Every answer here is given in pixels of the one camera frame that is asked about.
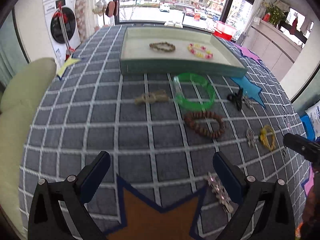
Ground yellow hair tie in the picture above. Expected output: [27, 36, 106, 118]
[259, 125, 277, 152]

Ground silver rhinestone hair clip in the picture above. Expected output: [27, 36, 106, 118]
[206, 172, 234, 214]

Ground brown wooden bead bracelet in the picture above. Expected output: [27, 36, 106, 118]
[184, 110, 226, 139]

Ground pink yellow bead bracelet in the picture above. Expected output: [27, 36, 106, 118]
[187, 43, 214, 60]

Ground beige knotted rope bracelet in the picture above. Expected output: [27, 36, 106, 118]
[134, 89, 171, 106]

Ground brown braided rope bracelet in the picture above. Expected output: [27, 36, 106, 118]
[149, 42, 176, 53]

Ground beige jewelry tray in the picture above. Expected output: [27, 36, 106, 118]
[119, 27, 248, 77]

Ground silver pendant by claw clip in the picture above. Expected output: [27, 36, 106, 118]
[242, 95, 253, 109]

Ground black hair claw clip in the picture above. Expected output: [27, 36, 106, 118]
[227, 88, 244, 111]

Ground white cabinet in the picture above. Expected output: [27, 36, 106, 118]
[242, 20, 302, 81]

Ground green plastic bangle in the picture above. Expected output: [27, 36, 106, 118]
[172, 73, 215, 111]

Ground potted green plant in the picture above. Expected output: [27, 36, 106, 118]
[263, 3, 288, 28]

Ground red bucket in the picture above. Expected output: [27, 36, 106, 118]
[213, 29, 232, 41]

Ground grey checked star blanket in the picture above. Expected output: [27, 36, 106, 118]
[18, 26, 309, 230]

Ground pink basin on bucket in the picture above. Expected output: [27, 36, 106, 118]
[215, 21, 236, 36]

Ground checkered folded board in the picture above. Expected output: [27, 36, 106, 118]
[75, 0, 87, 42]

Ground lower white washing machine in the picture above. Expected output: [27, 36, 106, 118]
[43, 0, 80, 67]

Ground red handled mop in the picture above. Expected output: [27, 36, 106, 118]
[50, 0, 75, 61]

